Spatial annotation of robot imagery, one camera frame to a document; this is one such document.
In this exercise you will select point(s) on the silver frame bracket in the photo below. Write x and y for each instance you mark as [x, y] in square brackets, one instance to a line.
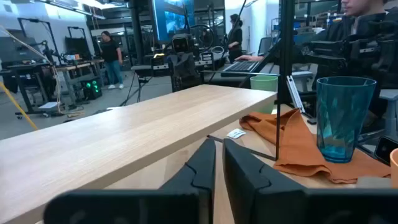
[293, 93]

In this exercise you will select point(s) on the person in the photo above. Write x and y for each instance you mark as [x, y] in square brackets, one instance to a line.
[235, 37]
[357, 7]
[110, 53]

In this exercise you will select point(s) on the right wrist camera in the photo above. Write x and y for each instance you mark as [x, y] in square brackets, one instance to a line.
[181, 44]

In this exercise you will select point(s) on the person's hand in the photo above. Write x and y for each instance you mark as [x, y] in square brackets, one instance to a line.
[248, 58]

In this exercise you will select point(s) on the grey laptop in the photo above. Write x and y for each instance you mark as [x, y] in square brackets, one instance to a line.
[242, 67]

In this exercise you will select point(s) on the black tripod stand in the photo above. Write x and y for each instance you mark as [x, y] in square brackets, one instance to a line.
[138, 81]

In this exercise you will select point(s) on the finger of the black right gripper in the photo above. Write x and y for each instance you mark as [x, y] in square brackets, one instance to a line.
[192, 81]
[178, 81]

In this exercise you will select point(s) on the orange cloth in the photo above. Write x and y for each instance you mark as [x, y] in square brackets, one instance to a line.
[295, 146]

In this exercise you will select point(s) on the black computer with green lights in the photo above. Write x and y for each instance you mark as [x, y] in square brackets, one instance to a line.
[91, 88]

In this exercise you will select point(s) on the large blue display screen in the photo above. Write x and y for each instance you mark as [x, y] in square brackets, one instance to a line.
[171, 18]

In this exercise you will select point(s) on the white printed cloth tag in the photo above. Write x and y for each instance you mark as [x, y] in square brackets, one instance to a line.
[236, 133]

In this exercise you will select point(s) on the small black camera box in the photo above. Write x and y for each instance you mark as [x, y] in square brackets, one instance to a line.
[385, 149]

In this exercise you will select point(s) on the sage green cup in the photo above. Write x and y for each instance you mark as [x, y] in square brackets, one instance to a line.
[264, 84]

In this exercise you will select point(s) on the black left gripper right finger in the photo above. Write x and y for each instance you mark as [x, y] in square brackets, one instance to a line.
[248, 180]

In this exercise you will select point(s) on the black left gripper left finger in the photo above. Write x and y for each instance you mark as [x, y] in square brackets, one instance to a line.
[199, 174]

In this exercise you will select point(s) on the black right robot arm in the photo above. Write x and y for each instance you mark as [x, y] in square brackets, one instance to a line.
[202, 62]

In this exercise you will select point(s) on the teal faceted plastic tumbler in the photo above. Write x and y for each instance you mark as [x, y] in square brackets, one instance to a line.
[342, 124]

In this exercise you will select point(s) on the workbench table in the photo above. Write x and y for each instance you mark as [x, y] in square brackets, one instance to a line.
[71, 67]

